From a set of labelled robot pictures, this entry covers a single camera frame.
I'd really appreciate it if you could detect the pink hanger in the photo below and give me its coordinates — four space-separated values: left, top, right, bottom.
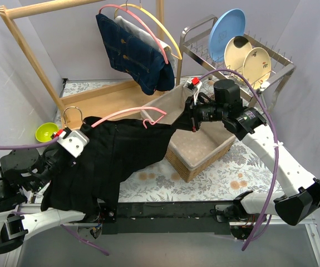
62 106 168 131
99 4 169 64

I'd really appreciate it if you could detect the black garment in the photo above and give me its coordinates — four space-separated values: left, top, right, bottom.
41 116 176 215

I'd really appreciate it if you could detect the blue denim skirt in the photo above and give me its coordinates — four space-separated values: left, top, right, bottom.
96 14 175 95

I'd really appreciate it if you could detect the white skirt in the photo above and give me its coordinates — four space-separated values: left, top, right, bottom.
115 16 176 67

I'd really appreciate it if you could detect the pink hanger front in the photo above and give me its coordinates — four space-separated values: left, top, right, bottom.
99 4 169 64

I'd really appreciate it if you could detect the yellow hanger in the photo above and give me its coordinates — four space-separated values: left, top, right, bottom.
120 1 183 60

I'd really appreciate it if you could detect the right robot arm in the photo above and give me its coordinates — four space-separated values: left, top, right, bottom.
184 78 320 226

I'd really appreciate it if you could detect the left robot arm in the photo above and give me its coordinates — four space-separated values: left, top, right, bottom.
0 149 100 254

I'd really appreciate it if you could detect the wicker laundry basket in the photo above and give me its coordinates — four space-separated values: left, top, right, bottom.
146 84 236 182

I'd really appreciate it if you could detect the green bowl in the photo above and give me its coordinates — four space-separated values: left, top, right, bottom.
35 122 59 142

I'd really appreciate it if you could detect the metal dish rack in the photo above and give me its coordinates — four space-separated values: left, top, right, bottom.
179 9 296 112

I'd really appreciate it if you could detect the floral tablecloth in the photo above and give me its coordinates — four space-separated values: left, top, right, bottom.
33 77 294 202

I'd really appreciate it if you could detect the cream plate black spot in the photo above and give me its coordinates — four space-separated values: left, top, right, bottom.
224 36 253 73

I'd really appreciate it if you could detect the cream plate flower print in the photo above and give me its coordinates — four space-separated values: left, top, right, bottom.
243 47 272 90

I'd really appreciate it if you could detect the wooden clothes rack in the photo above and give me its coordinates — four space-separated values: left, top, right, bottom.
0 1 161 117

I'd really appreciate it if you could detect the blue plate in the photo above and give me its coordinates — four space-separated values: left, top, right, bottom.
208 8 246 62

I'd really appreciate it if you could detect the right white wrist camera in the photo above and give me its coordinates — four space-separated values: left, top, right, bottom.
184 77 202 105

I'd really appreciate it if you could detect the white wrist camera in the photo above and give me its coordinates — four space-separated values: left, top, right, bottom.
184 77 202 105
52 129 90 159

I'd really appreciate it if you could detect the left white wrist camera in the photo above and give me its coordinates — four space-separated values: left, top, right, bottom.
52 129 90 159

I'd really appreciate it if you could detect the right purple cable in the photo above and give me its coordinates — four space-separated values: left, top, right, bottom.
200 68 282 251

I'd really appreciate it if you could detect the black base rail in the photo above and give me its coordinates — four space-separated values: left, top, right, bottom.
98 200 269 236

